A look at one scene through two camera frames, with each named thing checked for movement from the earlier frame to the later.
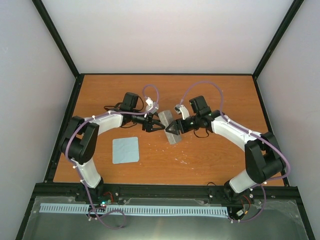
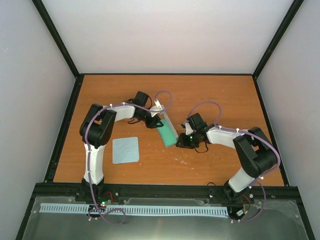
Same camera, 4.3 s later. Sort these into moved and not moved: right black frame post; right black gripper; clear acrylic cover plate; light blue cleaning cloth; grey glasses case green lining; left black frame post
Moved: grey glasses case green lining; right black gripper
Not moved: right black frame post; light blue cleaning cloth; clear acrylic cover plate; left black frame post
